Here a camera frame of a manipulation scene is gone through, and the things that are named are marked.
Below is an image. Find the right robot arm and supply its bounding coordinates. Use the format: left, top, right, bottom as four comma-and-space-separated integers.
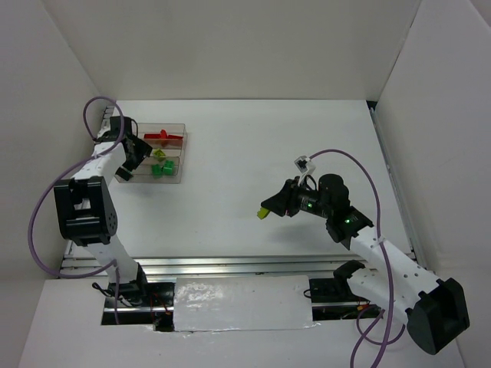
284, 174, 470, 355

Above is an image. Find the lime long lego brick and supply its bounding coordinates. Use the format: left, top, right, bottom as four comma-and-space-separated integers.
257, 207, 270, 220

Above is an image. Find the lime rounded lego brick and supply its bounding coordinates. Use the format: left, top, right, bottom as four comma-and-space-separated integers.
152, 149, 166, 161

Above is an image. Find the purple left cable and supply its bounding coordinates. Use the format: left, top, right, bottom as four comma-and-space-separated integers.
28, 95, 126, 325

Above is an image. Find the red rounded lego brick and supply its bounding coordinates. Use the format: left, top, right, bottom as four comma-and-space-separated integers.
160, 130, 183, 146

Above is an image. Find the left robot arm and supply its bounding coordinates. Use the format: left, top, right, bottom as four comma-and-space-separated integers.
54, 116, 187, 307

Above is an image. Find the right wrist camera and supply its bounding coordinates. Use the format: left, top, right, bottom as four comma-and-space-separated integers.
294, 156, 315, 180

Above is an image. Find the purple cable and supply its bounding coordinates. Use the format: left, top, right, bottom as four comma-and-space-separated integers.
306, 149, 406, 368
28, 95, 126, 325

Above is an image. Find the dark green small lego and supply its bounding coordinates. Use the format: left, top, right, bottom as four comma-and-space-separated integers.
161, 161, 175, 176

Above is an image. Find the white foil cover plate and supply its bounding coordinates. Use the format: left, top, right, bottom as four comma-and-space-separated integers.
173, 275, 314, 332

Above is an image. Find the red sloped lego brick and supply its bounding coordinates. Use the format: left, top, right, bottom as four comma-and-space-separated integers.
143, 133, 162, 140

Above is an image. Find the green square lego brick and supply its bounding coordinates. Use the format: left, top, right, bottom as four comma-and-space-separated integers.
151, 164, 163, 178

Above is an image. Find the clear three-compartment plastic container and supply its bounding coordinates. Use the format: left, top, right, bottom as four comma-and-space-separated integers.
115, 120, 187, 184

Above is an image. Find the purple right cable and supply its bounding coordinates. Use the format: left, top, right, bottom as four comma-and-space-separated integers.
306, 149, 406, 368

